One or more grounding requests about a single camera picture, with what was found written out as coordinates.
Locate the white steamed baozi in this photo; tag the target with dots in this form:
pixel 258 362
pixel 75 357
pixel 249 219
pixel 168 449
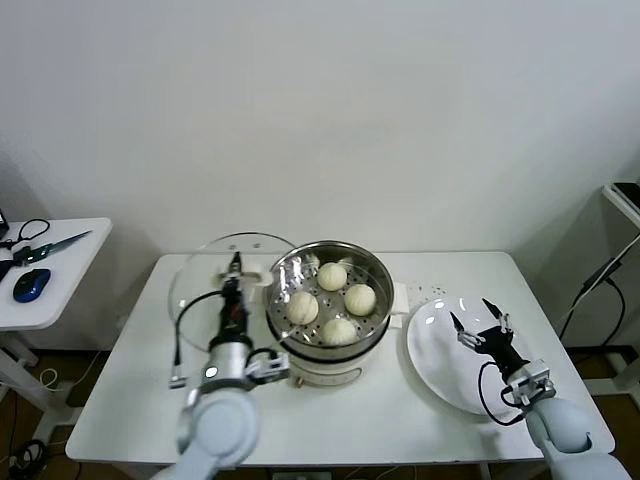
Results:
pixel 302 307
pixel 360 299
pixel 332 276
pixel 340 331

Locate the round glass pot lid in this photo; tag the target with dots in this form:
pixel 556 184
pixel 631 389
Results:
pixel 200 270

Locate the round white plate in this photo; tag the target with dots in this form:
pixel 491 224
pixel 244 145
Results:
pixel 430 360

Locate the black screen device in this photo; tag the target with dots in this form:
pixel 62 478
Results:
pixel 2 225

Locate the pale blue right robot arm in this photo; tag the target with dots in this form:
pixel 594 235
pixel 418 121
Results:
pixel 565 425

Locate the black flat device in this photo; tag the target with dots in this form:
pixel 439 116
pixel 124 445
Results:
pixel 627 192

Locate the white electric cooker base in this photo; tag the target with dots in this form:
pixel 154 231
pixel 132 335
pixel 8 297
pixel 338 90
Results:
pixel 330 372

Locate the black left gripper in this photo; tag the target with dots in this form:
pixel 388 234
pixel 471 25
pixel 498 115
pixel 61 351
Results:
pixel 233 312

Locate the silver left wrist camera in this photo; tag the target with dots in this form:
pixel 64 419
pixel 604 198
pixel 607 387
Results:
pixel 267 369

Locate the blue computer mouse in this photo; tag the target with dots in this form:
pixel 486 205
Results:
pixel 31 286

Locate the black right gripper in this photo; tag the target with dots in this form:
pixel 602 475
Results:
pixel 497 347

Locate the white side table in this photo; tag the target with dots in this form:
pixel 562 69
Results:
pixel 75 270

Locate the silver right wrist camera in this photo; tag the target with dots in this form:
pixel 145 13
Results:
pixel 530 382

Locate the perforated steel steamer basket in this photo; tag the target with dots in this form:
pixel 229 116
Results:
pixel 372 277

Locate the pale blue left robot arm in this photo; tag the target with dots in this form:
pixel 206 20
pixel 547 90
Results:
pixel 220 425

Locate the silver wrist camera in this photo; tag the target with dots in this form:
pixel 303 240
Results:
pixel 530 382
pixel 267 369

